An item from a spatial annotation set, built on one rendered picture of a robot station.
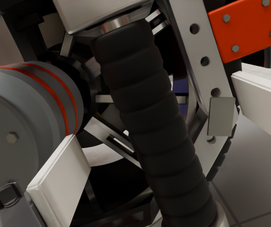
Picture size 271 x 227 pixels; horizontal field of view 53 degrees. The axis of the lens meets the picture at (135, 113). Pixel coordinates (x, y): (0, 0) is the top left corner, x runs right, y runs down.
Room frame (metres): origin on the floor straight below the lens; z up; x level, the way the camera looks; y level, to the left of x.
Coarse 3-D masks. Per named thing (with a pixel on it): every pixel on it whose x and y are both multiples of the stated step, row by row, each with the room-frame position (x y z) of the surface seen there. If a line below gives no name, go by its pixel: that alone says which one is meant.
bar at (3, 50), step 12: (0, 24) 0.39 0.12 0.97; (0, 36) 0.39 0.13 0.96; (12, 36) 0.39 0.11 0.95; (24, 36) 0.43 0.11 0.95; (0, 48) 0.39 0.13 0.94; (12, 48) 0.39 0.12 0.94; (24, 48) 0.41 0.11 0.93; (0, 60) 0.39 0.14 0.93; (12, 60) 0.39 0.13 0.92; (24, 60) 0.39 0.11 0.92; (36, 60) 0.43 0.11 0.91
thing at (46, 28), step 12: (48, 24) 0.64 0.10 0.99; (60, 24) 0.64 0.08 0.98; (48, 36) 0.64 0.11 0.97; (60, 36) 0.64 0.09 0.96; (84, 36) 0.63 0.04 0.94; (48, 48) 0.64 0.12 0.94; (84, 48) 0.63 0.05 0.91; (84, 108) 0.59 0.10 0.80; (108, 108) 0.63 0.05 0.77; (108, 120) 0.64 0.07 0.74; (120, 120) 0.63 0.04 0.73; (84, 132) 0.64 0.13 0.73; (84, 144) 0.64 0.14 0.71; (96, 144) 0.64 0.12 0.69
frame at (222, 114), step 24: (168, 0) 0.36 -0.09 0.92; (192, 0) 0.35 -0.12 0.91; (192, 24) 0.40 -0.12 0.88; (192, 48) 0.36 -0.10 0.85; (216, 48) 0.35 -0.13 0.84; (192, 72) 0.36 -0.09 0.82; (216, 72) 0.35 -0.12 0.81; (216, 96) 0.36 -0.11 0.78; (216, 120) 0.35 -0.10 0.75; (216, 144) 0.36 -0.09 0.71; (120, 216) 0.43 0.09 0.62; (144, 216) 0.40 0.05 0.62
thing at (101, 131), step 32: (160, 0) 0.44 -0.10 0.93; (32, 32) 0.49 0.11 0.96; (64, 32) 0.48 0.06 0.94; (64, 64) 0.52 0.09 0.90; (96, 64) 0.48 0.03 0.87; (96, 96) 0.48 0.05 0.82; (192, 96) 0.44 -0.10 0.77; (96, 128) 0.48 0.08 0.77; (128, 160) 0.66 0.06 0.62; (96, 192) 0.50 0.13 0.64; (128, 192) 0.50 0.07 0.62
